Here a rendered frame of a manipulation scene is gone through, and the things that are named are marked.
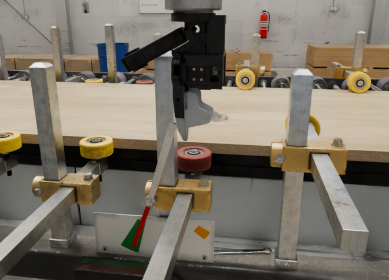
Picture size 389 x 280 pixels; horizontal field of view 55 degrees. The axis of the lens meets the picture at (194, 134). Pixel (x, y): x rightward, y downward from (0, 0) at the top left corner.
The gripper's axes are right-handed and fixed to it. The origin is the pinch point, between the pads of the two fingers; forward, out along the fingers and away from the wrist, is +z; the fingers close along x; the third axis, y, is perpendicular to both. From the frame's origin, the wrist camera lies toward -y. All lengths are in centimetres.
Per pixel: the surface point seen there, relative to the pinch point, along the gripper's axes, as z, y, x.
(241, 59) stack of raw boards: 58, -6, 593
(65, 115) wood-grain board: 11, -45, 44
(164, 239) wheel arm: 14.5, -1.0, -10.7
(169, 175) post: 11.1, -3.7, 6.1
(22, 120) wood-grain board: 11, -55, 37
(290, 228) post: 20.9, 20.8, 6.2
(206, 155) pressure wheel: 9.9, 2.8, 14.9
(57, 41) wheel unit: -6, -83, 115
